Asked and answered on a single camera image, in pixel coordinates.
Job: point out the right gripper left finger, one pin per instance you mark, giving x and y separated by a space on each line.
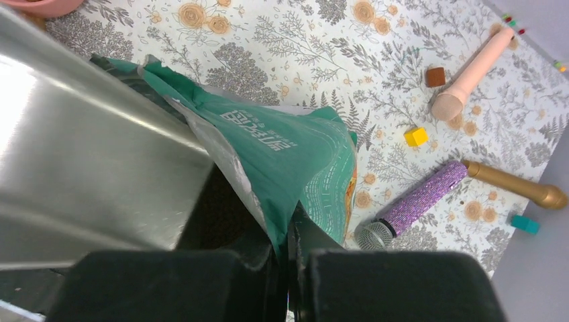
239 282

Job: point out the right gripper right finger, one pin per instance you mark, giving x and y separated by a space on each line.
329 283

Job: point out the green silver pet food bag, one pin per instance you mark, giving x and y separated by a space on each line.
275 158

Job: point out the metal scissors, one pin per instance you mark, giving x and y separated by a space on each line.
87 163

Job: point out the purple glitter microphone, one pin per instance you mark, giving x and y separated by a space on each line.
380 232

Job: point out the yellow small block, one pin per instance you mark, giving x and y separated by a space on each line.
416 137

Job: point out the teal small block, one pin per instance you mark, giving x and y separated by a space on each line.
525 224

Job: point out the pink cylinder toy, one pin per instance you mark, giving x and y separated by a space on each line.
450 102

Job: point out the floral table mat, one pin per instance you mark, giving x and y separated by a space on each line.
366 59

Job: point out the brown small block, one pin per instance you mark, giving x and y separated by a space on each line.
435 77

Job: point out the gold microphone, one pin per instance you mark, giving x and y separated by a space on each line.
546 196

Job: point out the pink scoop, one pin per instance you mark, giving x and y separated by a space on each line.
46 8

